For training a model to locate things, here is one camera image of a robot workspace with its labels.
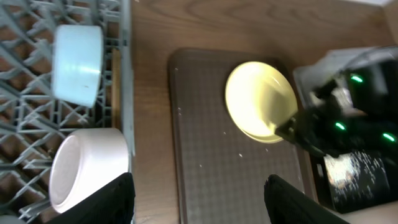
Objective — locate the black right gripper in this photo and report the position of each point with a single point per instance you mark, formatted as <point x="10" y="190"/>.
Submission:
<point x="355" y="114"/>

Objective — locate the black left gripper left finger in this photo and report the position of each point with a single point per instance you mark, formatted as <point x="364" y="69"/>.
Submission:
<point x="111" y="204"/>

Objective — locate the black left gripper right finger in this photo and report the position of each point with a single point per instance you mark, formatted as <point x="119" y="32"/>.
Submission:
<point x="287" y="205"/>

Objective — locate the yellow plate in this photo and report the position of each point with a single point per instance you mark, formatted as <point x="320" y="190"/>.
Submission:
<point x="259" y="99"/>

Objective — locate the white pink bowl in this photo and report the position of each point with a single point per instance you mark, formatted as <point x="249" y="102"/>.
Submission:
<point x="86" y="161"/>

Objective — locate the light blue bowl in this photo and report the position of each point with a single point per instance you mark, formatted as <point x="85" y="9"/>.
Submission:
<point x="77" y="64"/>

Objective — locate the grey dishwasher rack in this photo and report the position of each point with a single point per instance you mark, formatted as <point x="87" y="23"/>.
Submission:
<point x="33" y="121"/>

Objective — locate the clear plastic bin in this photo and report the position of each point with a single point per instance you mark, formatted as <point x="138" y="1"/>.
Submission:
<point x="311" y="76"/>

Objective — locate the dark brown tray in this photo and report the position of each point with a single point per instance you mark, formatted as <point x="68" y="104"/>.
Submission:
<point x="220" y="171"/>

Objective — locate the pile of rice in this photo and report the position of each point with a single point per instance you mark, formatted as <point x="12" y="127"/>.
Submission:
<point x="356" y="173"/>

